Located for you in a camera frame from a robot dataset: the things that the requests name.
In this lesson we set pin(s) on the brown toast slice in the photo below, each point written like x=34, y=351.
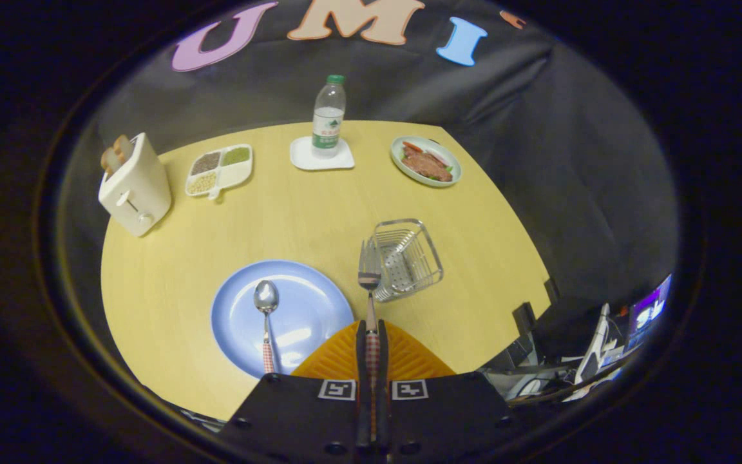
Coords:
x=110, y=161
x=123, y=148

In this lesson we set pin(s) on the white square coaster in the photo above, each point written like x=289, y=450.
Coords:
x=303, y=158

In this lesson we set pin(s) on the white toaster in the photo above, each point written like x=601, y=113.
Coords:
x=139, y=193

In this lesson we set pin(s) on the lit computer screen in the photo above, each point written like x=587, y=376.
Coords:
x=649, y=312

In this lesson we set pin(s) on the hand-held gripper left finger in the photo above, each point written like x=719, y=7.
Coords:
x=361, y=412

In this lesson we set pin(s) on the white plate with meat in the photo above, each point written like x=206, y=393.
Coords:
x=426, y=164

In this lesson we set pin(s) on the white divided dish with grains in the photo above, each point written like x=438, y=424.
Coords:
x=219, y=169

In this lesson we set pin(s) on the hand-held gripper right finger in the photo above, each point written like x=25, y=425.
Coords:
x=382, y=412

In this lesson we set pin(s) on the white stand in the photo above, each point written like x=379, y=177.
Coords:
x=593, y=341

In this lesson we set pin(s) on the clear water bottle green cap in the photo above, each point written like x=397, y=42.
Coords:
x=328, y=119

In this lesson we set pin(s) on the blue round plate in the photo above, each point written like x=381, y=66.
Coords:
x=306, y=309

